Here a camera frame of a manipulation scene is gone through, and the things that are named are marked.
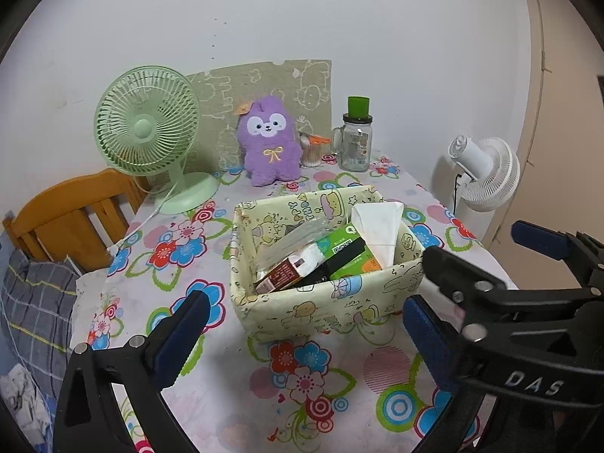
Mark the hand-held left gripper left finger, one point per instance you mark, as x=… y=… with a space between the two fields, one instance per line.
x=181 y=335

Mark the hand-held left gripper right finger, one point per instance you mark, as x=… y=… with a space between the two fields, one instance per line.
x=424 y=335

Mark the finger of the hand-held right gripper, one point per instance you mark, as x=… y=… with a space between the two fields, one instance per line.
x=453 y=269
x=538 y=240

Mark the white cloth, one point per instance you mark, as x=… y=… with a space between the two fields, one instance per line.
x=377 y=231

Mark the green small box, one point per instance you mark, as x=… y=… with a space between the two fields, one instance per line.
x=356 y=266

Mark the small printed carton box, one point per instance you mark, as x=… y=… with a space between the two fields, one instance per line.
x=283 y=273

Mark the yellow printed storage box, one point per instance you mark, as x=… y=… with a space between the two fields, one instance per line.
x=302 y=311

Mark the clear plastic tube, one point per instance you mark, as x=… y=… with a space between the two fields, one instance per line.
x=292 y=238

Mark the white standing fan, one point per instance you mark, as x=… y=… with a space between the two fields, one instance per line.
x=472 y=155

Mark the beige wardrobe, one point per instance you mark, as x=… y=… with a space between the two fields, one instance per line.
x=557 y=127

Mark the floral tablecloth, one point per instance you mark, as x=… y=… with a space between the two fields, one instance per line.
x=306 y=377

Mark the grey plaid blanket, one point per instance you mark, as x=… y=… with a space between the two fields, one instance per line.
x=33 y=302

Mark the glass jar with green lid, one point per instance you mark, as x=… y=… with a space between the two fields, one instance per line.
x=356 y=151

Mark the blue printed bedsheet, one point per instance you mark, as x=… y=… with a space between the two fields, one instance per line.
x=19 y=387

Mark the cotton swab jar orange lid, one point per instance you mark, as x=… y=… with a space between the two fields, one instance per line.
x=311 y=153

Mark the purple plush toy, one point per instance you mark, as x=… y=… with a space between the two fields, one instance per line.
x=269 y=160

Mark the green desk fan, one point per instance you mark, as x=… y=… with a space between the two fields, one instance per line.
x=141 y=127

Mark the green printed cardboard sheet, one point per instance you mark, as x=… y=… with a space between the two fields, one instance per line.
x=283 y=80

